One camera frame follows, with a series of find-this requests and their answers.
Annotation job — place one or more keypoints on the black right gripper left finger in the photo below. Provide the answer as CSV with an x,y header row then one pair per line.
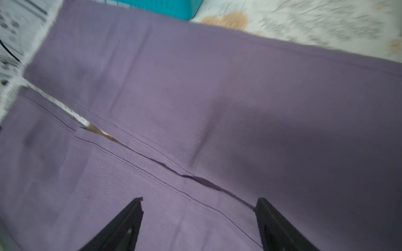
x,y
121,233

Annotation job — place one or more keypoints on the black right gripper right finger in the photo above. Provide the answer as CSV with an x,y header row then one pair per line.
x,y
277,233

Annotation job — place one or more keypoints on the purple long pants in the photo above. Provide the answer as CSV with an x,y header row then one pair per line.
x,y
63,179

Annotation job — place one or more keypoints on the floral patterned tablecloth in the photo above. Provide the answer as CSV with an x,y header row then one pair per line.
x,y
298,25

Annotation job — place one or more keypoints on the teal plastic basket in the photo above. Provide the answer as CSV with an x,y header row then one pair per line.
x,y
180,9

